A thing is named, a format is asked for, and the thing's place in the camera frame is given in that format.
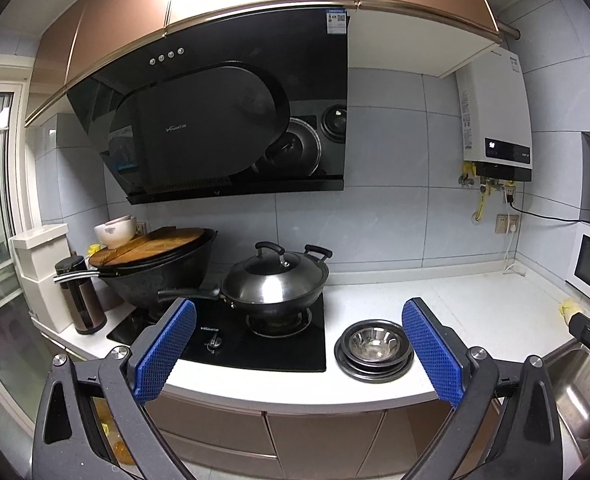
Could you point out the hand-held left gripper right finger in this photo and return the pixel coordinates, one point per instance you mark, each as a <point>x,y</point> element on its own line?
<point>432,355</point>

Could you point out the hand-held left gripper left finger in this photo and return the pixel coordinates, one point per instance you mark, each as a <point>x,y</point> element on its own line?
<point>165,350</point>

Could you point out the small steel bowl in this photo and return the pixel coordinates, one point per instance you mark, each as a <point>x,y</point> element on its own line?
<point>375,342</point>

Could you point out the stack of steel bowls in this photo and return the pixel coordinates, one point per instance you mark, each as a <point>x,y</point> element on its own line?
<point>372,377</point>

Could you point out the steel sink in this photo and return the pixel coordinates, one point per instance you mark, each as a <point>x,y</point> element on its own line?
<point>580,395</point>

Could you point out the large black wok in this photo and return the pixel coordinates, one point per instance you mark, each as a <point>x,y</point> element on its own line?
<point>165,275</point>

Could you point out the black glass gas stove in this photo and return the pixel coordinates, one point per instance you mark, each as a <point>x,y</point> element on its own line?
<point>255,350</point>

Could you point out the dark thermos jug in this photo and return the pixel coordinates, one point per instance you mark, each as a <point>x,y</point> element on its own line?
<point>82,305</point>

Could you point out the round wooden lid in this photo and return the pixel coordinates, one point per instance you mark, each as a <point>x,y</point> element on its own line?
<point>150,245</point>

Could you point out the steel wok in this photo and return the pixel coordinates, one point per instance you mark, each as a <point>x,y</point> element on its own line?
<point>275,311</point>

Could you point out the small yellow item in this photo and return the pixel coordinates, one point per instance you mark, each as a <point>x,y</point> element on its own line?
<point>93,250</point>

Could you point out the steel wok lid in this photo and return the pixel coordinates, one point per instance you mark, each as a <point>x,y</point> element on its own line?
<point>270,280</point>

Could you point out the white ceramic bowl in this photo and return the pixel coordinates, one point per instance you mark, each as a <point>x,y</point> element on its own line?
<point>112,235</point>

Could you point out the brown lower cabinet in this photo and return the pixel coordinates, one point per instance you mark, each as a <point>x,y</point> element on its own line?
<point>325,435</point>

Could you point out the white plastic storage box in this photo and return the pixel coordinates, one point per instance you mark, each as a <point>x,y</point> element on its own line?
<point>35,270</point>

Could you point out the brass pipe fittings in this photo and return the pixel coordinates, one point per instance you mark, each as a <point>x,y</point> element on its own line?
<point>467,178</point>

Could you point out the black range hood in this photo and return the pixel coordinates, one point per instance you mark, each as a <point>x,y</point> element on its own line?
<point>200,125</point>

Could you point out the white water heater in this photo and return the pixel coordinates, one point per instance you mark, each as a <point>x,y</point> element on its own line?
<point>490,110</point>

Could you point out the steel exhaust pipe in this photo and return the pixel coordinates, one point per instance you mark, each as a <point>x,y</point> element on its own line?
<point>510,30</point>

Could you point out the white wall outlet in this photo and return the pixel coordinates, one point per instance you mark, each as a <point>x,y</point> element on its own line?
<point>502,222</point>

